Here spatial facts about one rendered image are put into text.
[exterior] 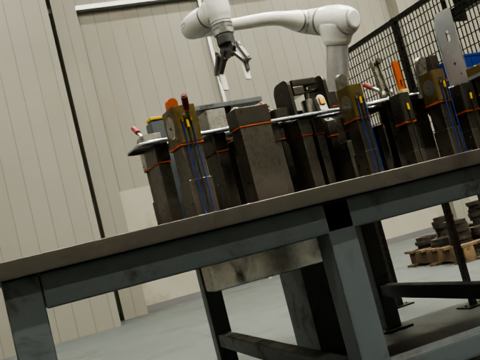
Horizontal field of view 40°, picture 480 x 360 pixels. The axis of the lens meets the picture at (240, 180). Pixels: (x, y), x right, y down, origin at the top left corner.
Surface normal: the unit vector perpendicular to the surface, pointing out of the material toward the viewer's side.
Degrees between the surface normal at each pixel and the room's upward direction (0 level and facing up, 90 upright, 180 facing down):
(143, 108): 90
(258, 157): 90
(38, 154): 90
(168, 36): 90
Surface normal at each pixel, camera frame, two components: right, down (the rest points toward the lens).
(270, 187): 0.39, -0.18
